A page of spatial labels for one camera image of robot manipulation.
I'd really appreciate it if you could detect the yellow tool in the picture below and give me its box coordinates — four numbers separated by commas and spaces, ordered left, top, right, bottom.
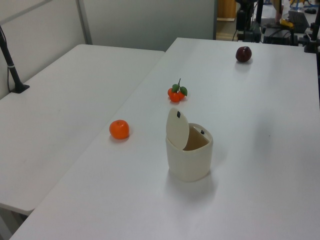
279, 17, 295, 29

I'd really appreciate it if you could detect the dark red apple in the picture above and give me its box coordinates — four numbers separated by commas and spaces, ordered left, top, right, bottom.
235, 45, 252, 63

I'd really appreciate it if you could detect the black table clamp mount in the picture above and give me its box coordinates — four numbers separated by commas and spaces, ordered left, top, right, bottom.
303, 21, 320, 54

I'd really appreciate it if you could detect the black equipment stand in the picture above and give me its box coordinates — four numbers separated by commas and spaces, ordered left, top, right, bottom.
234, 0, 266, 43

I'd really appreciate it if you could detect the small oranges bunch with leaves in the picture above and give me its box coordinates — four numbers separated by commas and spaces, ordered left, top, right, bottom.
167, 78, 189, 103

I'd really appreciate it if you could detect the cream round bin lid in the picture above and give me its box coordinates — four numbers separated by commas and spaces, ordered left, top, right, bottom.
166, 107, 190, 151

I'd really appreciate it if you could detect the large orange fruit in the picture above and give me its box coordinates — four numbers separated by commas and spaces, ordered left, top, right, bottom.
109, 119, 130, 140

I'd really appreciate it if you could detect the cream plastic garbage bin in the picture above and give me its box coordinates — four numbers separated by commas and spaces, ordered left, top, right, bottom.
165, 122, 214, 183

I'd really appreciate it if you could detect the black camera pole with base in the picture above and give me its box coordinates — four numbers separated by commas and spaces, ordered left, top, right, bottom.
0, 24, 30, 94

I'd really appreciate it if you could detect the black equipment box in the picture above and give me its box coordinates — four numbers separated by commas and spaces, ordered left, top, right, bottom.
261, 26, 299, 46

